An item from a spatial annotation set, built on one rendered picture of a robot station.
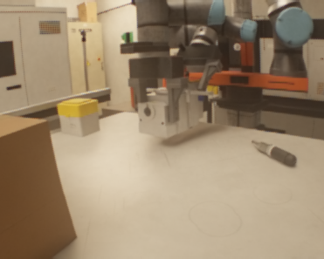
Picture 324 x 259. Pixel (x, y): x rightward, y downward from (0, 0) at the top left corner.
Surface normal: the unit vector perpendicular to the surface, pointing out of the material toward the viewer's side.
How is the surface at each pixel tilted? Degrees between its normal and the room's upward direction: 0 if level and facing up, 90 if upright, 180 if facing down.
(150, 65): 90
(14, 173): 90
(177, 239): 0
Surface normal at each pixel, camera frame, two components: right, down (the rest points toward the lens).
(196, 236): -0.05, -0.96
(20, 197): 0.88, 0.09
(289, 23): -0.33, 0.40
